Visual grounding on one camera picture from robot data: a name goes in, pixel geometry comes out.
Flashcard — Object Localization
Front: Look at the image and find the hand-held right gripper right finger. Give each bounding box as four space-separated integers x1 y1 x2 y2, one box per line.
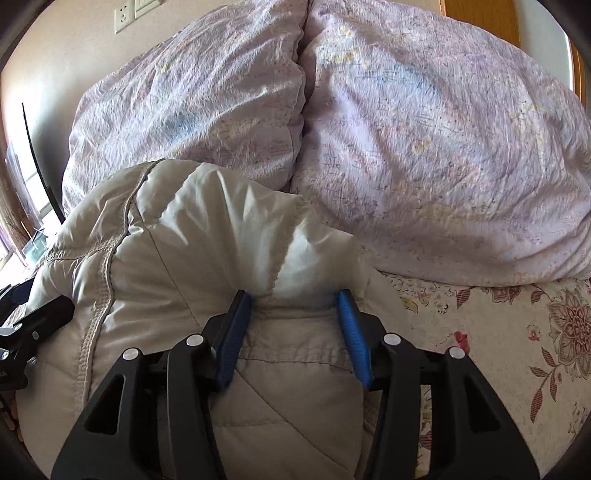
336 291 540 480

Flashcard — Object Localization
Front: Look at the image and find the white wall socket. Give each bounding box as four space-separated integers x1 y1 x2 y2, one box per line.
113 4 132 34

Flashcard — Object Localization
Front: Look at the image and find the floral bedsheet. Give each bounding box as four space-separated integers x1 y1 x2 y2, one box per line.
0 272 591 480

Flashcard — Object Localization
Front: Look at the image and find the lilac patterned pillow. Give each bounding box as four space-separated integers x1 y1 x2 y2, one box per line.
62 0 309 217
288 0 591 287

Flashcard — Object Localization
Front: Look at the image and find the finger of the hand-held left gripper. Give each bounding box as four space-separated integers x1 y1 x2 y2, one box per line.
0 296 75 359
0 282 32 310

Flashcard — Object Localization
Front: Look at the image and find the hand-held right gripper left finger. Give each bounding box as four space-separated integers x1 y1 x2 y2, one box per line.
51 290 254 480

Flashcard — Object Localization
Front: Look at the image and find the beige padded jacket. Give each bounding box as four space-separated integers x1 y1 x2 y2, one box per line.
16 158 416 480

